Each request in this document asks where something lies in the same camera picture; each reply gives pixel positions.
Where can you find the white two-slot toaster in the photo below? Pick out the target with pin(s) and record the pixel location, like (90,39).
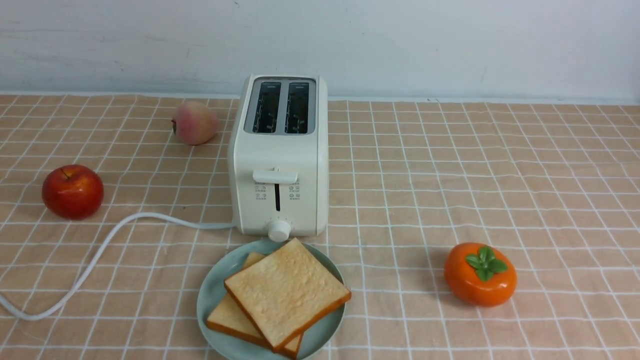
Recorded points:
(278,157)

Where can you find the pink toy peach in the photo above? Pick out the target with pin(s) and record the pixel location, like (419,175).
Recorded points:
(194,123)

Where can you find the orange toy persimmon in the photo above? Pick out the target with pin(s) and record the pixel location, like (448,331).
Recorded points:
(480,275)

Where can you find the pale green plate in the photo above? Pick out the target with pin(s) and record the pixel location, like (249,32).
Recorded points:
(233,346)

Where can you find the red toy apple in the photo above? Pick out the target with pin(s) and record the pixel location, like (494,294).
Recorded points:
(73,192)

